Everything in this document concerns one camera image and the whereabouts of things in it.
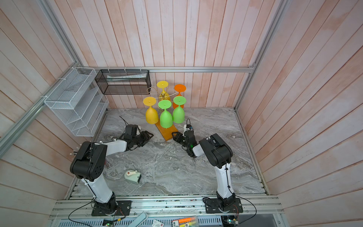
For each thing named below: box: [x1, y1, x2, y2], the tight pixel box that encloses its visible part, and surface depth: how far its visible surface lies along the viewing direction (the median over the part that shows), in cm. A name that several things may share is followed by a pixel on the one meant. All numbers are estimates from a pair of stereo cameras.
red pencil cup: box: [69, 146, 81, 156], surface depth 80 cm
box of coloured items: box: [170, 216, 199, 227], surface depth 70 cm
